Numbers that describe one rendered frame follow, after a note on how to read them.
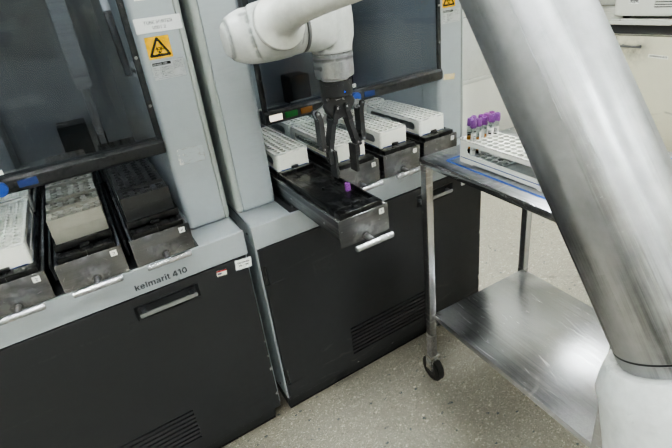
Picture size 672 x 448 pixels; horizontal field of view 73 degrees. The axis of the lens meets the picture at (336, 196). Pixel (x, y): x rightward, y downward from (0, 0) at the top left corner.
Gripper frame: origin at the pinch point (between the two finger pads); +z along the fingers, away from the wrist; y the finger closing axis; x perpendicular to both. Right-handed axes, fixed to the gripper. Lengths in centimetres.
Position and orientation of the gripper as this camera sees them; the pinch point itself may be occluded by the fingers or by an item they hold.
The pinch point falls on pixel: (344, 161)
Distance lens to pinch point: 112.7
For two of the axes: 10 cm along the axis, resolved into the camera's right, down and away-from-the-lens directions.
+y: -8.5, 3.1, -4.2
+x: 5.1, 3.2, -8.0
